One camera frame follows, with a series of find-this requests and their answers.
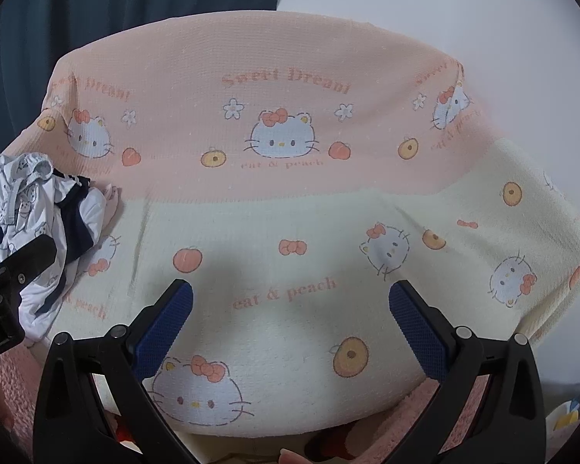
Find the white blue printed garment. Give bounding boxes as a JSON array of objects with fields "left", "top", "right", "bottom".
[{"left": 0, "top": 152, "right": 71, "bottom": 295}]

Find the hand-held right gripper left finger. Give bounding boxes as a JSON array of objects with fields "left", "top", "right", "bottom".
[{"left": 34, "top": 278, "right": 201, "bottom": 464}]

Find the pink fuzzy cloth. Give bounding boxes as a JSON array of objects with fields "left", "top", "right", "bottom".
[{"left": 0, "top": 333, "right": 518, "bottom": 464}]

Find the white blue yellow object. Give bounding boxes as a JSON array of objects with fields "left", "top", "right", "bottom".
[{"left": 544, "top": 382, "right": 580, "bottom": 438}]

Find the white and navy garment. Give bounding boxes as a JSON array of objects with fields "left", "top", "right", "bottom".
[{"left": 22, "top": 167, "right": 108, "bottom": 341}]

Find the dark teal curtain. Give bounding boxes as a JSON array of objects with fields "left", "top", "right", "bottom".
[{"left": 0, "top": 0, "right": 283, "bottom": 165}]

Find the pink cream cat printed blanket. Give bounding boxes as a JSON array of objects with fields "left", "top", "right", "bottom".
[{"left": 2, "top": 10, "right": 580, "bottom": 445}]

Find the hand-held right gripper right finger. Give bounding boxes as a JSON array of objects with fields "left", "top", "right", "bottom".
[{"left": 388, "top": 279, "right": 547, "bottom": 464}]

